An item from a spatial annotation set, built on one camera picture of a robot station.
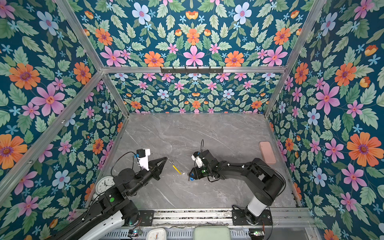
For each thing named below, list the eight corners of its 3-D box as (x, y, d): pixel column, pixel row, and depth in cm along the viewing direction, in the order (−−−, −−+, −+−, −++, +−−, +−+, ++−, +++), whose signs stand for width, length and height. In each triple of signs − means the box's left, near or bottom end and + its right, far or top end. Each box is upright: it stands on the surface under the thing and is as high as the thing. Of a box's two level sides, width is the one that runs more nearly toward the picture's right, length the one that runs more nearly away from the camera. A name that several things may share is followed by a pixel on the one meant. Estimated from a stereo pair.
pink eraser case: (264, 164, 94) (266, 161, 92) (259, 143, 104) (260, 141, 102) (274, 164, 94) (276, 161, 92) (267, 143, 104) (269, 141, 102)
